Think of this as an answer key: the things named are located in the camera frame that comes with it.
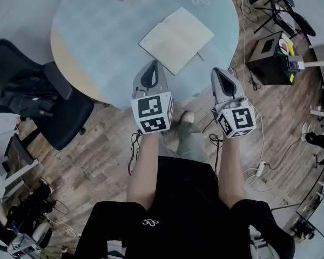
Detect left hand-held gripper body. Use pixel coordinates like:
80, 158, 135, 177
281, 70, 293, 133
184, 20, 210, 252
130, 59, 175, 135

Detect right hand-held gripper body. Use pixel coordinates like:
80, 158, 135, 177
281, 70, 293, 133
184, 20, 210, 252
210, 67, 258, 140

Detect cream notebook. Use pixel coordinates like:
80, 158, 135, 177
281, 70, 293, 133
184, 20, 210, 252
138, 6, 215, 76

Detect person's left forearm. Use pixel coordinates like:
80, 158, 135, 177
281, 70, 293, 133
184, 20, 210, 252
126, 132, 163, 212

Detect person's right forearm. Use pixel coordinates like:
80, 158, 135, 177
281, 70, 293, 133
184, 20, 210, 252
218, 137, 247, 209

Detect person's beige shoe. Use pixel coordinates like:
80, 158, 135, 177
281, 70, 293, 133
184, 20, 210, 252
178, 110, 195, 124

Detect person's grey trousers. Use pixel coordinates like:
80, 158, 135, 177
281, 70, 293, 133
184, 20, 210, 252
158, 120, 210, 165

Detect white power strip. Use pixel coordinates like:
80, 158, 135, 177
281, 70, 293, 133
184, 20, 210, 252
254, 160, 268, 178

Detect black box machine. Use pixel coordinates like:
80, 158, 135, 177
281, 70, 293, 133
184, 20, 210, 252
245, 31, 301, 86

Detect black office chair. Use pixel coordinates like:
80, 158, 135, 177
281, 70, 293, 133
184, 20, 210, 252
0, 38, 95, 152

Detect white side table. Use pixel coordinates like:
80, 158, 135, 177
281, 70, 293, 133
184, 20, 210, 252
299, 40, 324, 70

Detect person's black shirt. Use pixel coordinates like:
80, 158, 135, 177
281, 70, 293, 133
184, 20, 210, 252
75, 155, 296, 259

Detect black folding chair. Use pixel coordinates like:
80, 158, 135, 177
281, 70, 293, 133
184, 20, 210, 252
254, 1, 317, 40

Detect black backpack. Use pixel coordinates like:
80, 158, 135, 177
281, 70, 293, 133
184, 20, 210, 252
0, 75, 60, 118

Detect white desk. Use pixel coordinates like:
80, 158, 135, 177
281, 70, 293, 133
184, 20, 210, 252
0, 113, 40, 197

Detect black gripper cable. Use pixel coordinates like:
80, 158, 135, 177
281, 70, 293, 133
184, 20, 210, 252
208, 133, 224, 173
127, 129, 144, 176

